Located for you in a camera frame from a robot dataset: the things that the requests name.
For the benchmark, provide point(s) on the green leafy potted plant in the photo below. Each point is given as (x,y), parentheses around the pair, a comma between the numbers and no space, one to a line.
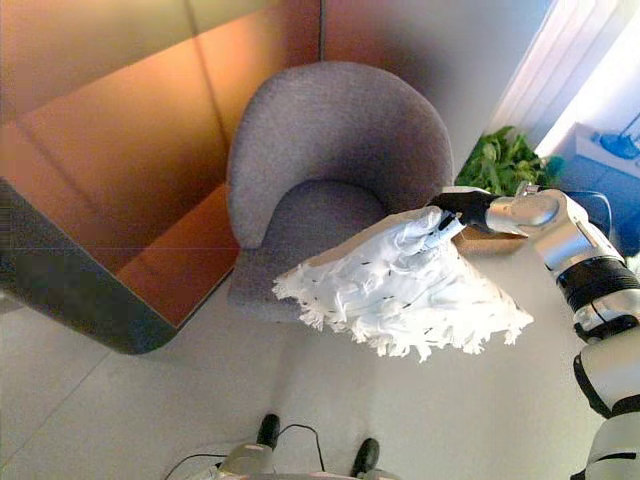
(500,165)

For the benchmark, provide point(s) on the dark metal table lamp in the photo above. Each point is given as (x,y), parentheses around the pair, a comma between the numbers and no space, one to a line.
(620,142)

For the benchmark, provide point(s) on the silver left robot leg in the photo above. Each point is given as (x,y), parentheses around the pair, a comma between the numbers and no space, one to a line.
(247,462)

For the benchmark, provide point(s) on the wooden wardrobe with dark edge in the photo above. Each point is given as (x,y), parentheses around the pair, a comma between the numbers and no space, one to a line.
(125,175)

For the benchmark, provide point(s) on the black robot foot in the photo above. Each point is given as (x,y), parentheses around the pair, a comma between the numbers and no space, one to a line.
(269,429)
(366,455)

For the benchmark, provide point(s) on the beige wooden nightstand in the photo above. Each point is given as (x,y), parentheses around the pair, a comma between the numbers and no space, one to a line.
(590,170)

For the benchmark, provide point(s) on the black right robot foot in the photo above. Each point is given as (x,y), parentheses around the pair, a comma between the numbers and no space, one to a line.
(366,455)

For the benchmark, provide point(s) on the grey fabric tub armchair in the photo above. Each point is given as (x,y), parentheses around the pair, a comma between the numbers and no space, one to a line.
(340,125)

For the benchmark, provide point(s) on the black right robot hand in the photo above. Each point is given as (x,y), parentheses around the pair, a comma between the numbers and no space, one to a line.
(465,202)

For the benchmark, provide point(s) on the wooden rectangular basket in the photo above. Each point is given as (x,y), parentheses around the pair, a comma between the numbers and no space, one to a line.
(485,245)

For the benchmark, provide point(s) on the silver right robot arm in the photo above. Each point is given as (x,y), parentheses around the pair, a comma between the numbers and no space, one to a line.
(575,235)

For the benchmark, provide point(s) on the black left robot foot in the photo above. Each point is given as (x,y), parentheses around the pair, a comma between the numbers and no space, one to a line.
(269,429)

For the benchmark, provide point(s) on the white fringed throw pillow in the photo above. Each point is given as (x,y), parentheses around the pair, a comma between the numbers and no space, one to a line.
(400,290)

